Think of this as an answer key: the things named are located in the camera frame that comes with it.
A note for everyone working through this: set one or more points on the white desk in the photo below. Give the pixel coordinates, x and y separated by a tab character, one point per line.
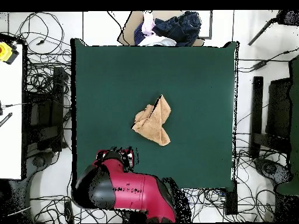
10	140

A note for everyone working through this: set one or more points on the black stand frame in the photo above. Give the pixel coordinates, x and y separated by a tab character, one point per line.
57	93
257	105

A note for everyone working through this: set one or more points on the blue dotted garment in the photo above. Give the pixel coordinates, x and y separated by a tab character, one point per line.
139	35

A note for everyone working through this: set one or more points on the black power strip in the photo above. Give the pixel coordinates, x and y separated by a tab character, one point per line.
68	211

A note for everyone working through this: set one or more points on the yellow emergency stop box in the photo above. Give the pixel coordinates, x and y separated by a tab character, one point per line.
5	52

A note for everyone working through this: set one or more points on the dark blue jeans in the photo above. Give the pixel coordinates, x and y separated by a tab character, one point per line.
182	28

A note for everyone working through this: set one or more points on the tan terry towel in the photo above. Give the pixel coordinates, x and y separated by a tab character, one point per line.
151	126

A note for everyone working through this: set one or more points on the black round base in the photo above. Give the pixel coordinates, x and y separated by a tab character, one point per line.
268	168
39	161

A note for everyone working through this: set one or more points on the grey metal frame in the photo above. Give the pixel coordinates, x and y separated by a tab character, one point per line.
211	23

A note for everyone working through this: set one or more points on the brown cardboard box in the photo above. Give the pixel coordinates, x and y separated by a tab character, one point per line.
130	25

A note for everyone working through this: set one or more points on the pink garment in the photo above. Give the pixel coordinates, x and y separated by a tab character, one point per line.
148	25

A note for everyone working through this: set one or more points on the black tripod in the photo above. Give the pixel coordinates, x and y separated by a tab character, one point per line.
287	17

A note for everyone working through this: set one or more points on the green fabric sheet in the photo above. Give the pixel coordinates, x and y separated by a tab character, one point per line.
294	116

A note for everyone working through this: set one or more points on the black table leg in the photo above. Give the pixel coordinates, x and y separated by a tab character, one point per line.
231	200

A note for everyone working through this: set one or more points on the dark green table cloth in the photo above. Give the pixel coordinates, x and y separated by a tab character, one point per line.
116	93

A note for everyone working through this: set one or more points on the white garment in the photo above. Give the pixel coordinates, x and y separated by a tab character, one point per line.
156	41

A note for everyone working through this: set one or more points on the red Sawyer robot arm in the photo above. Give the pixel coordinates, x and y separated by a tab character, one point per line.
140	191

